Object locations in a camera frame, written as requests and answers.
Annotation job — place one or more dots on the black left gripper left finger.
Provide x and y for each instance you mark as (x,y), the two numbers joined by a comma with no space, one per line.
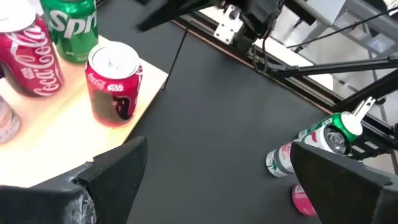
(109,186)

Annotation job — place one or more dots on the tall silver energy drink can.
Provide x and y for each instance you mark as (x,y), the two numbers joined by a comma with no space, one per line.
(7,124)
(280,160)

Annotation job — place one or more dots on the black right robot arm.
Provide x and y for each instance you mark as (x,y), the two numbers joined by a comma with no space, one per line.
(258,12)

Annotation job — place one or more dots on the grey metal desk frame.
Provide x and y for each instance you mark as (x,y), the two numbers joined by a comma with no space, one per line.
(326,7)

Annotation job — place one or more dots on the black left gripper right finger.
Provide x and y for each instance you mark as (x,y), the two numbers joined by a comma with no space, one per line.
(348,193)

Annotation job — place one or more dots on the wooden shelf with black legs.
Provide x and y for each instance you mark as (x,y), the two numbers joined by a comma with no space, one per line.
(62,140)

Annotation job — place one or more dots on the silver metal bracket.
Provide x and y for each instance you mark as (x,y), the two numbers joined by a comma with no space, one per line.
(362,109)

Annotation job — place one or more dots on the pink and silver can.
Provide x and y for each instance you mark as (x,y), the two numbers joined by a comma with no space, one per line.
(301,200)

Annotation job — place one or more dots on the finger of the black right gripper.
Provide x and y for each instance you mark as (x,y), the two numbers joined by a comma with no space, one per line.
(174,11)

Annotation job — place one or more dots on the green Sprite can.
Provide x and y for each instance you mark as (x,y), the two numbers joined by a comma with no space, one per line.
(337,123)
(71,37)

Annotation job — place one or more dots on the red Coca-Cola Star Wars can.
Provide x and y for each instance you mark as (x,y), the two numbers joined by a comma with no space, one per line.
(112,93)

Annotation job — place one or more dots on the black table mat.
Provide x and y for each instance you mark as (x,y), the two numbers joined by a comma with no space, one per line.
(217,124)

